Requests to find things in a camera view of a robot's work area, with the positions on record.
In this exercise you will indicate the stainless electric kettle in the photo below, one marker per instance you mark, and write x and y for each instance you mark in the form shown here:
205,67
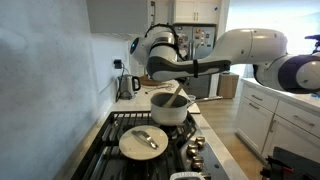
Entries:
126,86

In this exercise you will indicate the black camera stand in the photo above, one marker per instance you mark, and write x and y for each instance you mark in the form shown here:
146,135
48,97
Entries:
315,40

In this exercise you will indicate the orange black bar clamp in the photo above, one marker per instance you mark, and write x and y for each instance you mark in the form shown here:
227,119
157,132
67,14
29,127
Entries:
280,166

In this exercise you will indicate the silver cooking pot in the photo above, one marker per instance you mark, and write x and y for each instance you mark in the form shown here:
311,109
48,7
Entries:
166,115

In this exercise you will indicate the metal stove knob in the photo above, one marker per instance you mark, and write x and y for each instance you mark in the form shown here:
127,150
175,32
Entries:
192,151
200,142
205,177
197,164

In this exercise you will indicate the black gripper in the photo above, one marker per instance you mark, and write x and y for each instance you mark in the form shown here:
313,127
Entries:
183,81

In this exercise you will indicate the wooden spatula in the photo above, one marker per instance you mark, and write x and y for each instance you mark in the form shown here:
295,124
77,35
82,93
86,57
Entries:
173,96

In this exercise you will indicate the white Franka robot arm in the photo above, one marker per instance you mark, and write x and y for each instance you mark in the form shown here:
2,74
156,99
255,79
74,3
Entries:
253,46

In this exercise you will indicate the wide white upper cabinet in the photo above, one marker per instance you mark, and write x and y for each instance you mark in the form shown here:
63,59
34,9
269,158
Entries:
163,13

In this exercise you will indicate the brown cardboard box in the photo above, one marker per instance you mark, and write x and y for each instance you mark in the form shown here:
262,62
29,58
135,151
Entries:
228,86

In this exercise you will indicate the small blue item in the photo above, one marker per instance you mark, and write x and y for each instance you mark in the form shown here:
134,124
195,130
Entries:
316,95

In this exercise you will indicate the stainless steel refrigerator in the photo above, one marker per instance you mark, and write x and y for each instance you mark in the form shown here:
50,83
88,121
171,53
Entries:
203,40

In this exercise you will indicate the round white pot lid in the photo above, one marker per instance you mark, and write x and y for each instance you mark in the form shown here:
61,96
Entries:
141,146

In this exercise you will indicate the white kitchen island cabinet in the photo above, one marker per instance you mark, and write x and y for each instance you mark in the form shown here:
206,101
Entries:
286,133

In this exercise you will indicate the narrow white upper cabinet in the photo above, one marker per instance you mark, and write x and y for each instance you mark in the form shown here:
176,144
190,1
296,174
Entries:
116,15

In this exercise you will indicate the light chopping board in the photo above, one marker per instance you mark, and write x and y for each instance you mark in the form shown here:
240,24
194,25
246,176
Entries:
195,107

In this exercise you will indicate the black gas cooktop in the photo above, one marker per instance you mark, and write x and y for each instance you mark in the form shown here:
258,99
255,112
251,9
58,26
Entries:
100,160

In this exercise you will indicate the small clear glass bowl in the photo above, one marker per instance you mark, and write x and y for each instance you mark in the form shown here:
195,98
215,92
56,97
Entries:
192,98

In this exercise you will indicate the black wall plug adapter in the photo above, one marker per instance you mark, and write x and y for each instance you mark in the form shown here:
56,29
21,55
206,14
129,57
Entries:
117,64

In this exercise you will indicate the white two-door cabinet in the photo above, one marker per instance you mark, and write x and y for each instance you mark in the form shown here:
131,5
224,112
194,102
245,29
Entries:
196,10

